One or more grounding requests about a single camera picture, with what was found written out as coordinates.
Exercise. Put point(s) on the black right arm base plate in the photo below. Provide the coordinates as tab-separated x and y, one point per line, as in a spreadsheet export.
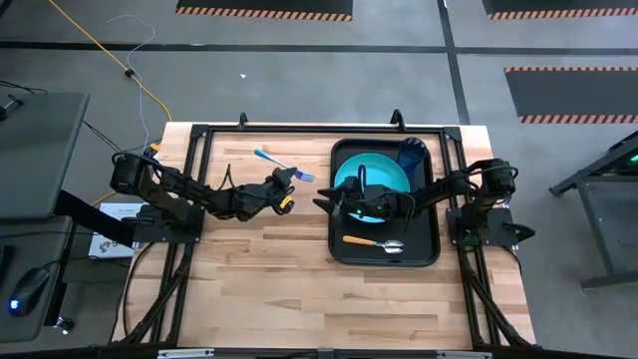
493	239

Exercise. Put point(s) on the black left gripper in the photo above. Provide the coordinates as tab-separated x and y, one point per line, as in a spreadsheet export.
264	197

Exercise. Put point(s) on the black aluminium table frame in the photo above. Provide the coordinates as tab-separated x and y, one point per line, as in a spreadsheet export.
324	129

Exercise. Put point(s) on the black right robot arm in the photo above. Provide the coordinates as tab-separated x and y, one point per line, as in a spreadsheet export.
458	187

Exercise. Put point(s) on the black computer mouse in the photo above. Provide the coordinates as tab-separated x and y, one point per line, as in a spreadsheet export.
27	291

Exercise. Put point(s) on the black hazard-striped floor mat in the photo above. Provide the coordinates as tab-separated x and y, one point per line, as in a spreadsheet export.
573	95
563	7
264	7

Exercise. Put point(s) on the teal plate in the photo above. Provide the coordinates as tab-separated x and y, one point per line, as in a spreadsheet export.
384	172

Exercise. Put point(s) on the black plastic tray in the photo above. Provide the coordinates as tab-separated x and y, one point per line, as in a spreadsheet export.
423	244

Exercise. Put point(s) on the blue translucent cup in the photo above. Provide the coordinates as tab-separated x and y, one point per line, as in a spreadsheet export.
412	152

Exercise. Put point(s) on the grey desk top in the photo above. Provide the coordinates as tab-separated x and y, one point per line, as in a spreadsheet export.
35	149

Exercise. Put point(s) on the black metal side table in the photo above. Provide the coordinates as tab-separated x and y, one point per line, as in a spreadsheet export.
595	227

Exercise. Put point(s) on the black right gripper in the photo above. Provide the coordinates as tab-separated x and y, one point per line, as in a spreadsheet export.
356	199

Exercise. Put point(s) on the yellow tape label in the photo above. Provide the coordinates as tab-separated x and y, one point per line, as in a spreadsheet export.
286	202

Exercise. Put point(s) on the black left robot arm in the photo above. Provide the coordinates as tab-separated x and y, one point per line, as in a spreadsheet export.
169	189

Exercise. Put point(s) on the dark low desk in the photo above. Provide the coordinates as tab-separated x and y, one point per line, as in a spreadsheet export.
30	239

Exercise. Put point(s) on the white printed box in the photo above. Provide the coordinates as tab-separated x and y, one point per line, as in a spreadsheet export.
112	247

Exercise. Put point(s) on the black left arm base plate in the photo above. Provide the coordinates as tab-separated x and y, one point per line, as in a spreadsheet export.
164	234

